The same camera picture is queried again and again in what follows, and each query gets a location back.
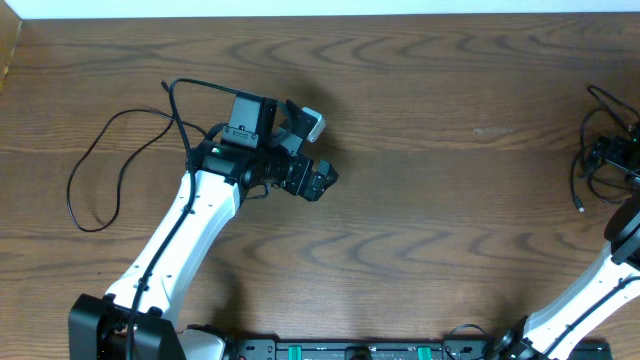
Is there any black usb cable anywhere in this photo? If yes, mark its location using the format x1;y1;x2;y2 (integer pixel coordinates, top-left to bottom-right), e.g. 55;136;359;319
569;84;640;214

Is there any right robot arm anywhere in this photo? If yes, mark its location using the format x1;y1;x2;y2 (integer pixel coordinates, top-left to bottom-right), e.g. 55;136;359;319
486;194;639;359

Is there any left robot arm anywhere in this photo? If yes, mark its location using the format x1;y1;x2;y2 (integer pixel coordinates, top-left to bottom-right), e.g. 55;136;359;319
68;92;338;359

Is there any cardboard box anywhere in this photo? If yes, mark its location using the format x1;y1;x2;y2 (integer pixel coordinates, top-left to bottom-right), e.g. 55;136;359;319
0;0;23;88

